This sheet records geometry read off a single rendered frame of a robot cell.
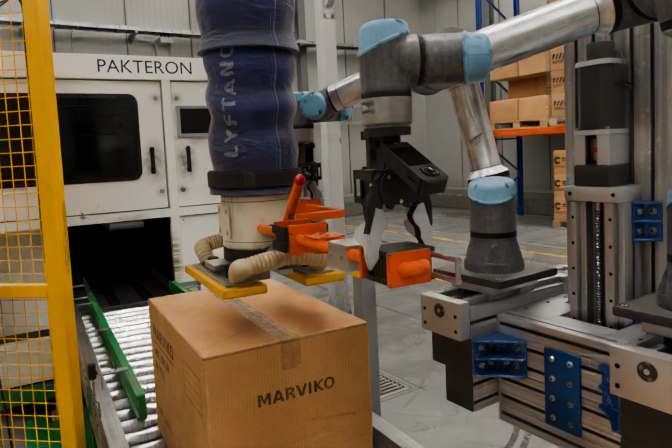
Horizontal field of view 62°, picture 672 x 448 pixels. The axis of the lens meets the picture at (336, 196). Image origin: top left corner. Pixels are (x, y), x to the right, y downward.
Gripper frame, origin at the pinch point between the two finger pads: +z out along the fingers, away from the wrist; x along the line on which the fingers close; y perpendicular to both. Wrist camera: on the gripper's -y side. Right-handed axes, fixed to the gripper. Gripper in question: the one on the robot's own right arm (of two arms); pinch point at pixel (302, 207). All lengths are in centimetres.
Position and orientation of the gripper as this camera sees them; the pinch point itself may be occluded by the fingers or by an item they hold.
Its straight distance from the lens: 176.1
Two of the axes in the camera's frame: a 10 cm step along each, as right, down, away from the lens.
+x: 8.7, -0.7, 4.8
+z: 0.4, 10.0, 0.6
